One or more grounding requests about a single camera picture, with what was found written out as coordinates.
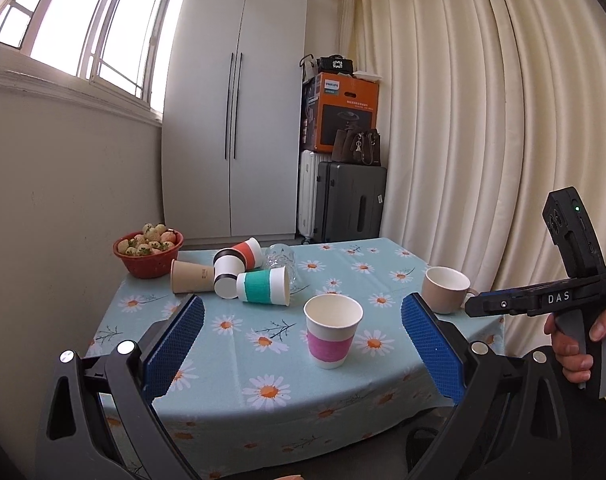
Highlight clear glass cup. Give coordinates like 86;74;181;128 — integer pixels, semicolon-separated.
265;242;300;294

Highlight pink banded paper cup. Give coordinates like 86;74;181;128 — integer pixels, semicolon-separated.
303;293;364;371

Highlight cream curtain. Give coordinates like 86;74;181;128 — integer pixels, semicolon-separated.
340;0;606;361

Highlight black bag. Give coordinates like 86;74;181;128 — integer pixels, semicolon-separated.
316;54;355;79

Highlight green banded paper cup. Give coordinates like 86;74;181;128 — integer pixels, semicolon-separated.
235;265;290;307

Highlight pile of pale strawberries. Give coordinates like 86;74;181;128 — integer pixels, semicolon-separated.
117;222;178;257

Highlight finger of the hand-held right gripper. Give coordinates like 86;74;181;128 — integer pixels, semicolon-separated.
464;285;536;317

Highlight brown paper cup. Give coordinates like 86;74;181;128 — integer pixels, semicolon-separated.
170;259;217;295

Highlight white wardrobe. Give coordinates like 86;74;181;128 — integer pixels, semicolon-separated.
161;0;309;251

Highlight orange cardboard box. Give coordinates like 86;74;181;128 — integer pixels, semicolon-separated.
300;71;380;155

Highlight white framed window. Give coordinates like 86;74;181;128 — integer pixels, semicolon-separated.
0;0;190;114

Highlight blue daisy print tablecloth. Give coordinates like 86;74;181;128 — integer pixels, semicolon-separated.
86;237;506;480

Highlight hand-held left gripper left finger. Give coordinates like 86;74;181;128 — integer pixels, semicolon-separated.
34;293;205;480

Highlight dark grey suitcase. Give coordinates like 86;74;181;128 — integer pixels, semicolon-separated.
315;160;388;244

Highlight brown handbag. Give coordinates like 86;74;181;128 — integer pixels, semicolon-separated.
331;128;383;167

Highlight red banded paper cup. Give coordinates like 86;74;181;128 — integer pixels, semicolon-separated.
230;237;265;270

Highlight black banded paper cup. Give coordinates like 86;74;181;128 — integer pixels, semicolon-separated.
212;248;247;301

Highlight red colander bowl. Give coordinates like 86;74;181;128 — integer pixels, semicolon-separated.
113;230;185;280

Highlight white suitcase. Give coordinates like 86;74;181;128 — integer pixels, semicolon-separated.
296;149;330;241

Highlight beige ceramic mug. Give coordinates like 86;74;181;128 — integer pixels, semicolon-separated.
421;266;479;315

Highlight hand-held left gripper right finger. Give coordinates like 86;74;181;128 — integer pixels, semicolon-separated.
400;292;606;480

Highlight person's right hand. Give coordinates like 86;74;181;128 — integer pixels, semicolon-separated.
544;302;606;386

